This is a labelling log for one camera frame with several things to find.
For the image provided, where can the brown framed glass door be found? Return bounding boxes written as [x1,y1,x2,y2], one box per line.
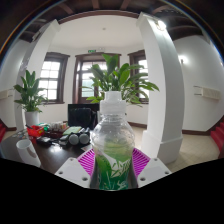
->
[72,52,122,105]

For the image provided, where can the black chair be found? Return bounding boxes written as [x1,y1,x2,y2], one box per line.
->
[67,103,101,130]

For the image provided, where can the red carpeted stairs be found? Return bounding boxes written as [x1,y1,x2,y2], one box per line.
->
[209,121,224,153]
[0,119,8,143]

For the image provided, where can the small potted plant white pot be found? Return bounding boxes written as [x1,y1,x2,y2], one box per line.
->
[13,69,48,128]

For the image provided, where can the clear bottle with green label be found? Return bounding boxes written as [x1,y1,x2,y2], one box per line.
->
[90,90,136,192]

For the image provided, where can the red box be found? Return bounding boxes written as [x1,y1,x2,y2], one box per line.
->
[26,124,46,138]

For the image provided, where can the brown framed window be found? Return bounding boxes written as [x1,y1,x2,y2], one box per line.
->
[127,49,150,104]
[37,51,70,104]

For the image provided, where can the wall lamp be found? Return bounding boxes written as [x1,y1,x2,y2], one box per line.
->
[178,54,188,65]

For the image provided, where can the green notebook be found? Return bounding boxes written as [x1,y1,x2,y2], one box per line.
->
[62,125,83,136]

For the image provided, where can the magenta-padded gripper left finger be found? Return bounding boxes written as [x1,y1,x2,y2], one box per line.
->
[54,148,97,189]

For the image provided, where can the grey dumbbells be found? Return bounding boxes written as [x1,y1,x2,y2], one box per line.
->
[68,128,92,146]

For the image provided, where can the large potted plant white pot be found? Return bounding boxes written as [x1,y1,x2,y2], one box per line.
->
[83,53,160,107]

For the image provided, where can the white cup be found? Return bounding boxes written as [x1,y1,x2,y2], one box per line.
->
[15,138,43,168]

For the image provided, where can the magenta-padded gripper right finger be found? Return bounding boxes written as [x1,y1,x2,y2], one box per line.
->
[132,147,173,188]

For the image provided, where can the black pouch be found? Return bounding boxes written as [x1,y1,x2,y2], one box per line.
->
[35,135,53,146]

